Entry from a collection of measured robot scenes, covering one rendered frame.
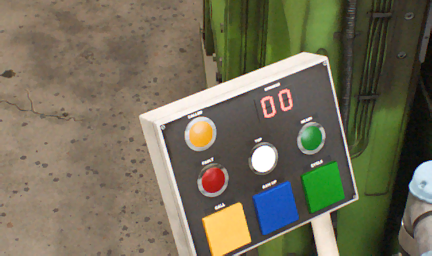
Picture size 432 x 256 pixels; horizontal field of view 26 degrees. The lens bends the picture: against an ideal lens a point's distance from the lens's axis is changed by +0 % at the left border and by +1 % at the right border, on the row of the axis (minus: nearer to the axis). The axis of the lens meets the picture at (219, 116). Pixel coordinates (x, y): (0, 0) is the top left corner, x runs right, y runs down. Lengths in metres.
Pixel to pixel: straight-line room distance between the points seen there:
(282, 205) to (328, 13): 0.39
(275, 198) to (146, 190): 1.41
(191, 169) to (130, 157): 1.57
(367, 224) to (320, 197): 0.61
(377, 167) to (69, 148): 1.33
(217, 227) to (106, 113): 1.72
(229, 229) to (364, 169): 0.60
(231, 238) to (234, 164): 0.13
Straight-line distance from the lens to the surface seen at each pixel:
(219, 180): 1.56
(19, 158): 3.14
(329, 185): 1.67
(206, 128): 1.53
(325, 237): 2.06
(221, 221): 1.58
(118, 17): 3.66
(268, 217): 1.62
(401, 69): 1.92
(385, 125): 2.03
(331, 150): 1.66
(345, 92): 1.90
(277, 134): 1.60
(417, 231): 1.32
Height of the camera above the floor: 2.25
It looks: 44 degrees down
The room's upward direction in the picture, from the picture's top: 1 degrees clockwise
